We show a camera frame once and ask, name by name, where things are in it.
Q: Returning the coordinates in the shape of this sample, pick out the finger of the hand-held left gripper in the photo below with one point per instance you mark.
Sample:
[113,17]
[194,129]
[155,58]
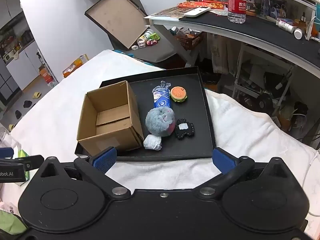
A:
[30,161]

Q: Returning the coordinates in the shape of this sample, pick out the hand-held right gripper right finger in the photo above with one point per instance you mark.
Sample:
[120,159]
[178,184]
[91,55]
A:
[223,161]

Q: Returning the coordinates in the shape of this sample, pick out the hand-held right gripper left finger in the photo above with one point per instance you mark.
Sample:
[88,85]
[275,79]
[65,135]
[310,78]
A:
[105,160]

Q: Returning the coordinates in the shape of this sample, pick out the brown cardboard box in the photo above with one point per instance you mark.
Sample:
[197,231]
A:
[110,120]

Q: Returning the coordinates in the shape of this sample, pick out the black felt plush toy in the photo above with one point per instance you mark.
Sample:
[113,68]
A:
[184,130]

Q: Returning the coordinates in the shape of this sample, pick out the shallow black tray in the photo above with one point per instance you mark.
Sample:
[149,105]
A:
[195,120]

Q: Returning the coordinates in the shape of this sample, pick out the white wad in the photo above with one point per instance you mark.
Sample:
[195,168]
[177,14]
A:
[152,142]

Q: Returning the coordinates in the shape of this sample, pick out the grey fluffy plush toy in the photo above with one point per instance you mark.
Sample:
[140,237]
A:
[160,121]

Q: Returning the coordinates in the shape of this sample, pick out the hamburger plush toy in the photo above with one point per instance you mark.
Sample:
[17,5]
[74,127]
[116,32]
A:
[178,94]

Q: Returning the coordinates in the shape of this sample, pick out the green tissue pack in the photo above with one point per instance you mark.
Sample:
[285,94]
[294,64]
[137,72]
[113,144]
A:
[22,153]

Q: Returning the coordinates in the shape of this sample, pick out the clear plastic wrap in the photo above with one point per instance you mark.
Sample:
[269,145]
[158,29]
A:
[6,137]

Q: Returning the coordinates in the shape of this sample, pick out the yellow slipper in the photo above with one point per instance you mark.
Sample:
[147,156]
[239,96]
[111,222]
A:
[37,95]
[11,127]

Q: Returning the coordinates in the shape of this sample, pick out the black slipper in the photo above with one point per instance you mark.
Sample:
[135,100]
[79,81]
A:
[18,114]
[27,103]

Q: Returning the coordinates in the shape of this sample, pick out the green plastic bag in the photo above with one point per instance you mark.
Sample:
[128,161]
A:
[11,222]

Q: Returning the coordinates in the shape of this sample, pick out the black floor fan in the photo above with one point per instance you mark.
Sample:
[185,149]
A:
[265,102]

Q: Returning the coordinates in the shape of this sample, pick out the blue packet plush toy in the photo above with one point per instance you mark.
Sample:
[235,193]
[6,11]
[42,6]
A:
[162,97]

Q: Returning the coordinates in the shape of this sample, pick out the white metal rack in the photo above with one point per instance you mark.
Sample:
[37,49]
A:
[250,80]

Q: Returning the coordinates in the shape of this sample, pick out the small orange box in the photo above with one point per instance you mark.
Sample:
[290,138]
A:
[46,75]

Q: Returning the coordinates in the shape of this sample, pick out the white cabinet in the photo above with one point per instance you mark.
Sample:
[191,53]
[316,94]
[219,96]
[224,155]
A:
[22,67]

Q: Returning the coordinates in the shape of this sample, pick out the orange tissue box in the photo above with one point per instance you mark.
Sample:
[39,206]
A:
[75,66]

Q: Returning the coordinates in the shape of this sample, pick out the beige tote bag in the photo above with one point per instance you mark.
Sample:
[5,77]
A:
[223,55]

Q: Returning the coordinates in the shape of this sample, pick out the white charger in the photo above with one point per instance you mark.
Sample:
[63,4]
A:
[135,47]

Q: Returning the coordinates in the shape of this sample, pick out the small plush figures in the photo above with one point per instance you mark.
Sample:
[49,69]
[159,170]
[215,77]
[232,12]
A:
[153,40]

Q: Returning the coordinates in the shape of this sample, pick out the white bottle green cap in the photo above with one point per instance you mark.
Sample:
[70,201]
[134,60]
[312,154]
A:
[145,36]

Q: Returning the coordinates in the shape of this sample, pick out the white desk with black mat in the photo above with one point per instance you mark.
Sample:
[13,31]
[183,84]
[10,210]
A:
[262,32]

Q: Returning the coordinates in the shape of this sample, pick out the white pill bottle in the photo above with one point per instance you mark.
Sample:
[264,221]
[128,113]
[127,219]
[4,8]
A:
[284,26]

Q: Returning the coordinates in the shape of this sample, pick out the white remote control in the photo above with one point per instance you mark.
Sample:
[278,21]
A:
[197,12]

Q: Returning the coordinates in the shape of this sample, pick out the clear water bottle red label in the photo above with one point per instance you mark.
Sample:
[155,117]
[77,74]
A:
[236,5]

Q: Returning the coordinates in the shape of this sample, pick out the long red packet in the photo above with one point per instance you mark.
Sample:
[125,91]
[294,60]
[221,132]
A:
[200,4]

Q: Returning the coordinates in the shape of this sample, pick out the amber glass bottle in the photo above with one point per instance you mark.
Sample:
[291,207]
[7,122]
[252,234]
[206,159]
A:
[302,22]

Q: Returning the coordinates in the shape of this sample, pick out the panda figure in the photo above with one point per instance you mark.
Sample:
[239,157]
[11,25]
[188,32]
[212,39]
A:
[251,3]

